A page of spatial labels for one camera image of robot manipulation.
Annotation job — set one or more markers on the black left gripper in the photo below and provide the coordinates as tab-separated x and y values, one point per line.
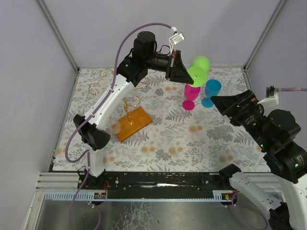
171	65

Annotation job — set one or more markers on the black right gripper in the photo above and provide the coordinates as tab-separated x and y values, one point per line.
240	106

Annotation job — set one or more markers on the green wine glass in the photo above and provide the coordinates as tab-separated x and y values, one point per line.
198	70

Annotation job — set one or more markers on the pink wine glass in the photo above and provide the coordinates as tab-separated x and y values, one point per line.
190	93

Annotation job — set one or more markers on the blue wine glass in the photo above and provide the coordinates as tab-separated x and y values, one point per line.
212	88

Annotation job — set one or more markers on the clear wine glass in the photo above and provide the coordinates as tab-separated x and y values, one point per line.
115	127
235	81

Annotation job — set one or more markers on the clear wine glass front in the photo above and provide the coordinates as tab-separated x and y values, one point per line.
115	127

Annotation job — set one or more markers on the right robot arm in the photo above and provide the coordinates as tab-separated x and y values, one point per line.
274	134

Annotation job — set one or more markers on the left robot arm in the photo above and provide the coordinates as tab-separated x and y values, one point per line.
128	75

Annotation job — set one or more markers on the floral table mat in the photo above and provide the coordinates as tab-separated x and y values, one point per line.
200	140

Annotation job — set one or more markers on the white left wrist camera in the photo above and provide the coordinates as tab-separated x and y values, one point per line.
175	38

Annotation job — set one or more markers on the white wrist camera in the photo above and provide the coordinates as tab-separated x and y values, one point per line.
175	38
272	97

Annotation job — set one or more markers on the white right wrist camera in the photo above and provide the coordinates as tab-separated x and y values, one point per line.
272	97

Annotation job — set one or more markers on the gold wire glass rack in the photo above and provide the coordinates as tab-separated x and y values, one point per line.
127	115

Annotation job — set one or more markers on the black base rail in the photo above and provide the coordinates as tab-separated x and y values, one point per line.
158	185

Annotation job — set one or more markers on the white slotted cable duct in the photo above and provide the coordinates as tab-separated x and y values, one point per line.
80	196

